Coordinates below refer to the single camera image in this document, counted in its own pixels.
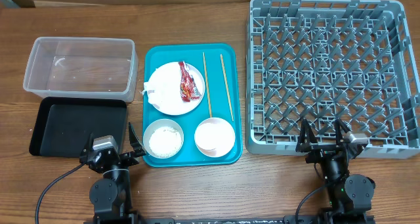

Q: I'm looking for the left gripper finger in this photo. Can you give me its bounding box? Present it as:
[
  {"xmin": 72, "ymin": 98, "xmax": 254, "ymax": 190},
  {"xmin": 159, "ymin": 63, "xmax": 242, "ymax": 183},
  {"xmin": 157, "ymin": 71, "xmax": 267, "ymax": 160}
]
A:
[
  {"xmin": 128, "ymin": 122, "xmax": 146, "ymax": 157},
  {"xmin": 81, "ymin": 133, "xmax": 94, "ymax": 158}
]

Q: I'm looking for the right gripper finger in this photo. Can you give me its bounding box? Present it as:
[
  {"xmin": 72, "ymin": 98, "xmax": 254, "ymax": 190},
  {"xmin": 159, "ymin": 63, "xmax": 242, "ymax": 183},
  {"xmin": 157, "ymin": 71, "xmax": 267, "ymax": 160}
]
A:
[
  {"xmin": 334, "ymin": 118, "xmax": 350, "ymax": 145},
  {"xmin": 297, "ymin": 119, "xmax": 318, "ymax": 150}
]

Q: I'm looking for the grey bowl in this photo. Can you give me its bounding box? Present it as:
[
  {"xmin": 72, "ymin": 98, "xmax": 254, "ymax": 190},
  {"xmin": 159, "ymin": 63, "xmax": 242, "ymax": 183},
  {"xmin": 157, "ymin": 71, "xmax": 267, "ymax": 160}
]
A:
[{"xmin": 143, "ymin": 119, "xmax": 184, "ymax": 158}]

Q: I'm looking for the white napkin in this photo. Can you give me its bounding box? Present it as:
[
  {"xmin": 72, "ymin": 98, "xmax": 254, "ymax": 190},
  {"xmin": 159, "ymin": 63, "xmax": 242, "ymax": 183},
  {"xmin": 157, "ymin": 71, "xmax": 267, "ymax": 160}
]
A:
[{"xmin": 142, "ymin": 76, "xmax": 170, "ymax": 106}]

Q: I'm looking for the red snack wrapper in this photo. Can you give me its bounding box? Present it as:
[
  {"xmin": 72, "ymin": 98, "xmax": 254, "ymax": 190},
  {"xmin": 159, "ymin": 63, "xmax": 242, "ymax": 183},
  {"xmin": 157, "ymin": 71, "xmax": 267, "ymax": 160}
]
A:
[{"xmin": 178, "ymin": 62, "xmax": 201, "ymax": 102}]

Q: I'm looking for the white rice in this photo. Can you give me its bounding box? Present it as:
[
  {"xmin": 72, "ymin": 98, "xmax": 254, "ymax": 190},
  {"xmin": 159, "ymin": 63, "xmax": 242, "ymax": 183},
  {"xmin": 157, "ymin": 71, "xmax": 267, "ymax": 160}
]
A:
[{"xmin": 149, "ymin": 126, "xmax": 182, "ymax": 158}]

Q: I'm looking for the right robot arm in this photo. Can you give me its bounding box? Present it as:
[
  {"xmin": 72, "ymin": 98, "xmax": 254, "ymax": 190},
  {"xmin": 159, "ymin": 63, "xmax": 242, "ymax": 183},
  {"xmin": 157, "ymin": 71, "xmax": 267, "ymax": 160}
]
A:
[{"xmin": 294, "ymin": 119, "xmax": 375, "ymax": 223}]

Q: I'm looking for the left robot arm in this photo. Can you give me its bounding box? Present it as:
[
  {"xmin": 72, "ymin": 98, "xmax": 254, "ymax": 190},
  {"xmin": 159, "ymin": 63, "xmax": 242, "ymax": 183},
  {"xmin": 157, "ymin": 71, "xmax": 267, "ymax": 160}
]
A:
[{"xmin": 79, "ymin": 124, "xmax": 146, "ymax": 223}]

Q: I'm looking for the grey dishwasher rack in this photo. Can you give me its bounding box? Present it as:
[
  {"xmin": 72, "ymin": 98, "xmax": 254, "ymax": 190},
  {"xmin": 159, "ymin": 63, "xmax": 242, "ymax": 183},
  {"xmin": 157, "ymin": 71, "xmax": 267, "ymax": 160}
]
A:
[{"xmin": 245, "ymin": 0, "xmax": 419, "ymax": 159}]

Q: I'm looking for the black tray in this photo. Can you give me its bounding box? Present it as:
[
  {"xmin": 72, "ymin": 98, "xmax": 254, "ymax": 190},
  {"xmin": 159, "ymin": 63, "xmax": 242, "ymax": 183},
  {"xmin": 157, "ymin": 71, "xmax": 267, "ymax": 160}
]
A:
[{"xmin": 29, "ymin": 97, "xmax": 127, "ymax": 158}]

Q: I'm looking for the white round plate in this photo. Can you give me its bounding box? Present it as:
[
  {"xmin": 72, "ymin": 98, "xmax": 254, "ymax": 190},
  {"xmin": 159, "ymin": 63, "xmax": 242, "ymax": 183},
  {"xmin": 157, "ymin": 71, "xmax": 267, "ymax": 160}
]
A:
[{"xmin": 147, "ymin": 62, "xmax": 205, "ymax": 116}]

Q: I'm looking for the white pink bowl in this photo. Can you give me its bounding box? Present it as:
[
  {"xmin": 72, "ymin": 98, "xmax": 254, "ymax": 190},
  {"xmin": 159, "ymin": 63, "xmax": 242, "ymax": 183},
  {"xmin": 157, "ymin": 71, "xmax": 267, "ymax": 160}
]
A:
[{"xmin": 194, "ymin": 118, "xmax": 236, "ymax": 158}]

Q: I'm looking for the clear plastic bin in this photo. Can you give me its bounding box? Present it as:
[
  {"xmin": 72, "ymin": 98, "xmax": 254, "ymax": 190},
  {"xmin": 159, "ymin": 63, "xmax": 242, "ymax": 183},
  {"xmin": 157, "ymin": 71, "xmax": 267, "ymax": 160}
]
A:
[{"xmin": 23, "ymin": 37, "xmax": 138, "ymax": 102}]

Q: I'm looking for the left wooden chopstick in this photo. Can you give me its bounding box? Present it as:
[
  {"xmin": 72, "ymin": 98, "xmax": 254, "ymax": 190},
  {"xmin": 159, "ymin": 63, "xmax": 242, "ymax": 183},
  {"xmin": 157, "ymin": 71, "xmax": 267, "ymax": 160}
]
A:
[{"xmin": 202, "ymin": 52, "xmax": 213, "ymax": 118}]

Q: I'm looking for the wooden chopstick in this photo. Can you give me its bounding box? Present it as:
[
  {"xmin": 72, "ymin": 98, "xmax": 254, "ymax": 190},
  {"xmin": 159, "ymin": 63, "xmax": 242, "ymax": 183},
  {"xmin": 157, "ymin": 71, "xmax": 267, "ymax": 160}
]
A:
[
  {"xmin": 220, "ymin": 54, "xmax": 234, "ymax": 121},
  {"xmin": 202, "ymin": 52, "xmax": 213, "ymax": 118}
]

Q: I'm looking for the teal serving tray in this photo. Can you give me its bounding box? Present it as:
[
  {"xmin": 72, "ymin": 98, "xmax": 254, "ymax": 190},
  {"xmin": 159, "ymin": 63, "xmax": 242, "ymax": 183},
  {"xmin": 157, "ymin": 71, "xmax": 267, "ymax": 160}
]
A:
[{"xmin": 142, "ymin": 43, "xmax": 243, "ymax": 168}]

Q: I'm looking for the right wooden chopstick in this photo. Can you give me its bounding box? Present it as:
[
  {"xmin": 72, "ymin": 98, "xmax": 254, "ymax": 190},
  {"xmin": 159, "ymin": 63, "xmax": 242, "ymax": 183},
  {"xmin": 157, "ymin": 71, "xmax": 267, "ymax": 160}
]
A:
[{"xmin": 220, "ymin": 54, "xmax": 234, "ymax": 121}]

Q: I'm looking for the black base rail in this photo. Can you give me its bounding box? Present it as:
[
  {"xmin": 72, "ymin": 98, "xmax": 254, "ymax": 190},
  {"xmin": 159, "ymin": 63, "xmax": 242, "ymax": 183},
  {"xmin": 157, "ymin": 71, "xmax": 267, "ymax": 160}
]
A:
[{"xmin": 84, "ymin": 215, "xmax": 376, "ymax": 224}]

